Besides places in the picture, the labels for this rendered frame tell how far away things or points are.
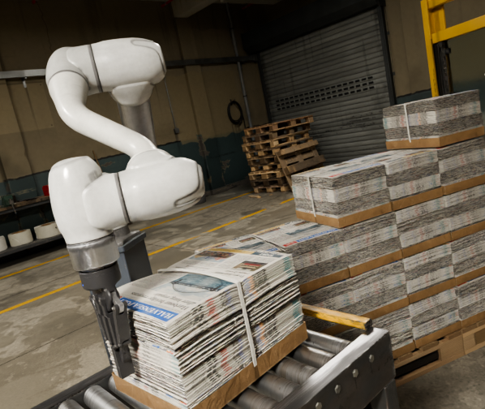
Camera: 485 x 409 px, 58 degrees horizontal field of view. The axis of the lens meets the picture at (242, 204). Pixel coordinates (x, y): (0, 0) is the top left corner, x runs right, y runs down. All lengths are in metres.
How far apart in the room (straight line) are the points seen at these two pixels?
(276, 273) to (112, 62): 0.71
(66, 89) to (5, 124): 6.93
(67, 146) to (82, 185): 7.61
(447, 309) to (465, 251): 0.30
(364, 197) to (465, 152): 0.60
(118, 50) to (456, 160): 1.63
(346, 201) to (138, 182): 1.25
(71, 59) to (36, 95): 7.15
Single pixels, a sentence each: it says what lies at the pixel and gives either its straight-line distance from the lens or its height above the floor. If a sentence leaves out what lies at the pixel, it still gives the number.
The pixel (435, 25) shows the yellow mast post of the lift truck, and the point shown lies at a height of 1.70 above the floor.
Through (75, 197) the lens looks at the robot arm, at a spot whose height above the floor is 1.28.
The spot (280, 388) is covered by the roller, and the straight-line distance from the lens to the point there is 0.99.
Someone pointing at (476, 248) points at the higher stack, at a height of 0.53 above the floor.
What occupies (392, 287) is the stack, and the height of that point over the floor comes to 0.49.
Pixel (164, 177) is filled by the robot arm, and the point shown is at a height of 1.28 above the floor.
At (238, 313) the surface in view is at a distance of 0.94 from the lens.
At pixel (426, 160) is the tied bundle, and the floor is 1.02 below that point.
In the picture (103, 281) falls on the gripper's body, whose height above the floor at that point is 1.11.
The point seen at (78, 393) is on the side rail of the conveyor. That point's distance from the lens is 1.21.
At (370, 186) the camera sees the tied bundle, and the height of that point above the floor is 0.98.
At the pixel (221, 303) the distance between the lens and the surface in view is 0.89.
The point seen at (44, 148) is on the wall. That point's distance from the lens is 8.31.
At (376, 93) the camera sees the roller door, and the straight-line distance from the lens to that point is 9.27.
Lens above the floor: 1.34
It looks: 10 degrees down
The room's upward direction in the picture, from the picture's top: 12 degrees counter-clockwise
